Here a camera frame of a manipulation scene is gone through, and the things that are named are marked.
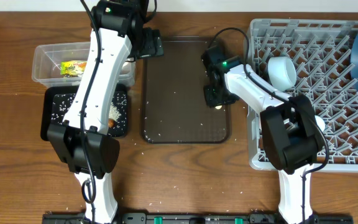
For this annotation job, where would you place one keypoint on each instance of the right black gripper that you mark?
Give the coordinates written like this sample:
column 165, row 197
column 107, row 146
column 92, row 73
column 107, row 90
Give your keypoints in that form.
column 211, row 100

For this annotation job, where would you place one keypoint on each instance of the black tray bin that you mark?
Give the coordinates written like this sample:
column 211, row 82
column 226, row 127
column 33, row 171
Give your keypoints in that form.
column 48, row 100

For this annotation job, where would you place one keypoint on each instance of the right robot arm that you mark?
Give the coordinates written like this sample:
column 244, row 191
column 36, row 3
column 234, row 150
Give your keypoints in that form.
column 291, row 134

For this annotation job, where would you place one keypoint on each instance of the clear plastic bin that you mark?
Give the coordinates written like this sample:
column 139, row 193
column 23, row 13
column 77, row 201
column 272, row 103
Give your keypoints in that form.
column 46, row 67

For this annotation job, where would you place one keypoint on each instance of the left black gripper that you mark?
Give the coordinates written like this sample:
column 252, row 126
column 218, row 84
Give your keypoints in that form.
column 154, row 45

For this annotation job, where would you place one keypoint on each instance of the grey dishwasher rack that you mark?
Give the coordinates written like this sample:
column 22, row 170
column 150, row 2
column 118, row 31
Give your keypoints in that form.
column 321, row 53

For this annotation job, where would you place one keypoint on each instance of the dark brown serving tray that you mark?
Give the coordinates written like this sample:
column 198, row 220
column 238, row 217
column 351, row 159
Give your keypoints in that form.
column 174, row 110

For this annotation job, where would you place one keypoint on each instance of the orange carrot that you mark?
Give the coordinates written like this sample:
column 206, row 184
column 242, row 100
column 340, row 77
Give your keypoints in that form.
column 111, row 123

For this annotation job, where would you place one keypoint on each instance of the light blue rice bowl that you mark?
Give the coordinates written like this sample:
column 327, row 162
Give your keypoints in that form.
column 282, row 73

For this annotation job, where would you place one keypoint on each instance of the light blue cup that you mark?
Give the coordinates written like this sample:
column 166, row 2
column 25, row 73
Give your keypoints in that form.
column 320, row 123

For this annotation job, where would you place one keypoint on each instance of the white rice pile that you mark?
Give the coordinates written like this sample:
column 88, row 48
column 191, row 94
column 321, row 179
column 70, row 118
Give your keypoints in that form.
column 118, row 111

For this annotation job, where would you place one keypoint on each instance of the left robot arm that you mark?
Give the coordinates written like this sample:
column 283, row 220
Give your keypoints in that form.
column 82, row 140

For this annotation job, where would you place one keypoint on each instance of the green yellow snack wrapper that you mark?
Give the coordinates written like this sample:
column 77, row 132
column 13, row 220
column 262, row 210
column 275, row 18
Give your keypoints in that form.
column 73, row 68

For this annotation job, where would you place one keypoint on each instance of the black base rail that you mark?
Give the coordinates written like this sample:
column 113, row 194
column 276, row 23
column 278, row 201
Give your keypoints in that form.
column 142, row 218

